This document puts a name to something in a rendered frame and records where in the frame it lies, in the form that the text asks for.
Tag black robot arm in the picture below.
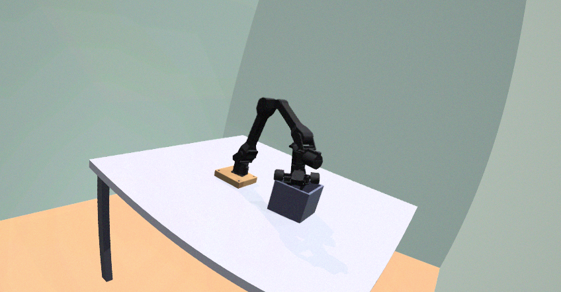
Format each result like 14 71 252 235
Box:
231 98 323 186

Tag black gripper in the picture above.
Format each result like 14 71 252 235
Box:
273 161 320 191

